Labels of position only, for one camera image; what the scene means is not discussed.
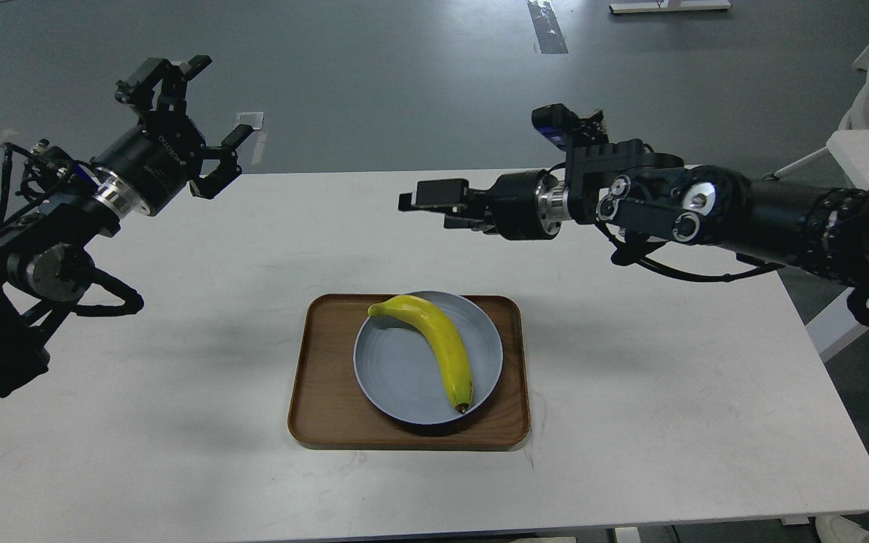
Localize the yellow banana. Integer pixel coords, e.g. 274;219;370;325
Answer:
367;293;474;415

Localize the light blue plate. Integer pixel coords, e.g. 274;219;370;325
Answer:
353;291;504;425

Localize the white shoe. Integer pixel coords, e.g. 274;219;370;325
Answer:
814;515;869;543

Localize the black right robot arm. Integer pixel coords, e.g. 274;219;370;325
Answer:
398;104;869;327

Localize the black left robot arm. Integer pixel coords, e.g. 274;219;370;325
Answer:
0;55;254;397

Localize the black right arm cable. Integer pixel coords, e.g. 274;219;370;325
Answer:
610;226;782;284

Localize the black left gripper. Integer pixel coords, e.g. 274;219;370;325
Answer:
93;55;254;216

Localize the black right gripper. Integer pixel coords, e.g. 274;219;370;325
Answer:
398;170;560;241

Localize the brown wooden tray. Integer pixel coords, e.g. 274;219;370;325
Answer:
287;293;531;453

